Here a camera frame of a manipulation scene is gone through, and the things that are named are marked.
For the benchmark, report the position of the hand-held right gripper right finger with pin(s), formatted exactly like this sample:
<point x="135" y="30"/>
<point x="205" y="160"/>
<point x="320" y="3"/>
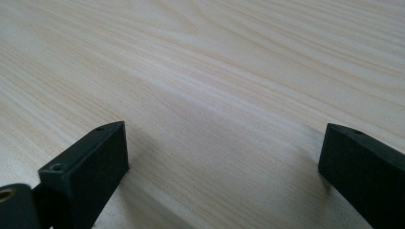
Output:
<point x="366" y="171"/>

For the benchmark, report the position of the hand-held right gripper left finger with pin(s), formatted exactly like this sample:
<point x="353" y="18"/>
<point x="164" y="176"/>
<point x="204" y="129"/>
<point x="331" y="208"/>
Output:
<point x="86" y="171"/>

